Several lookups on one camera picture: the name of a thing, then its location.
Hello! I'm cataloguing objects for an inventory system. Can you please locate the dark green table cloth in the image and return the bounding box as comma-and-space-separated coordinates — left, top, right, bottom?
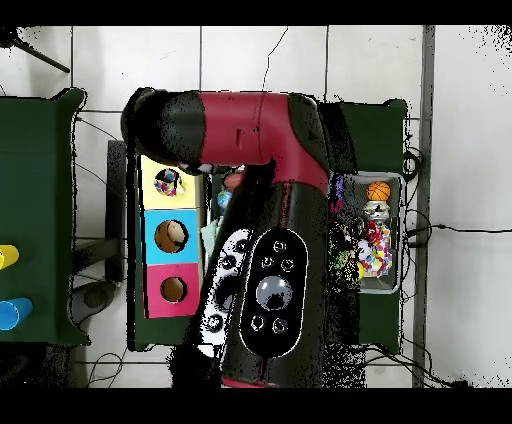
0, 87, 92, 347
125, 87, 409, 353

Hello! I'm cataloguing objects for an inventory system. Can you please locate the brown toy football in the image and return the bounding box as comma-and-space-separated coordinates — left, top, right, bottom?
222, 172, 244, 192

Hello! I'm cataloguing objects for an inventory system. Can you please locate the polka dot cloth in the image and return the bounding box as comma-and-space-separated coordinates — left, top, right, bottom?
153, 167, 186, 198
357, 221, 394, 279

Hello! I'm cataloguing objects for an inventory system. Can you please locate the black tripod leg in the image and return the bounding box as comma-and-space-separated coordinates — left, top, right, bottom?
0, 27, 72, 75

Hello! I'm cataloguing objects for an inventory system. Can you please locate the orange toy basketball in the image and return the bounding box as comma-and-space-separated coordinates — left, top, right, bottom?
365, 180, 392, 202

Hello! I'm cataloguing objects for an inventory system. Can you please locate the black power cable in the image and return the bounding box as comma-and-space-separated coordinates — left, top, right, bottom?
402, 223, 512, 249

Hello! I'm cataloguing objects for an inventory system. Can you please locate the yellow cup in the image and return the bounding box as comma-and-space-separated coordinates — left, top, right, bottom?
0, 244, 20, 271

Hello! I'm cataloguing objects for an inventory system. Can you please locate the wooden box with three holes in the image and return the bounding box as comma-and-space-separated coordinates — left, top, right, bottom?
137, 153, 206, 320

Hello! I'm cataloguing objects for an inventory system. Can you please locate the mint knitted cloth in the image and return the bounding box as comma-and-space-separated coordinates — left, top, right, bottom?
200, 217, 223, 261

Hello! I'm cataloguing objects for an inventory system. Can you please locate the grey stand foot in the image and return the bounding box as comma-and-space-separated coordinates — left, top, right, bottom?
70, 279, 118, 326

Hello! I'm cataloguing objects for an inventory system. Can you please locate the black upright panel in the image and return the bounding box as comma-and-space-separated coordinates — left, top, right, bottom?
105, 139, 128, 284

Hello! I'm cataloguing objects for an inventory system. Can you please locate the blue cup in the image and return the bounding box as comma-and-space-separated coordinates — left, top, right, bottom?
0, 296, 34, 332

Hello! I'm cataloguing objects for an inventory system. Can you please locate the shallow wire mesh bin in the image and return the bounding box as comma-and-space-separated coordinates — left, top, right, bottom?
201, 165, 404, 296

